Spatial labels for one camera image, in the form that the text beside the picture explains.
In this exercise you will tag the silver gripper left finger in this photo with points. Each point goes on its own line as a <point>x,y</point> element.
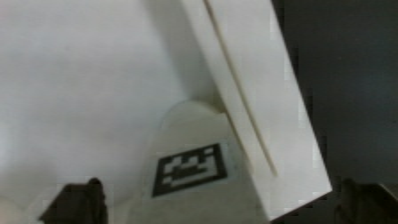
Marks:
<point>78,207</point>

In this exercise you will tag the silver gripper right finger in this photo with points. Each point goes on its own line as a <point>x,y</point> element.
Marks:
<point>367,203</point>

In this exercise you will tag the white leg tagged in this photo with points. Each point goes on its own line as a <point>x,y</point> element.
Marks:
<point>195,189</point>

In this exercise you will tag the white square tabletop part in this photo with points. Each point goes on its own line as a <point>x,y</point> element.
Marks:
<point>101,66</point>

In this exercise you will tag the white U-shaped fence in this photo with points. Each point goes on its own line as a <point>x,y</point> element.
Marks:
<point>239,41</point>

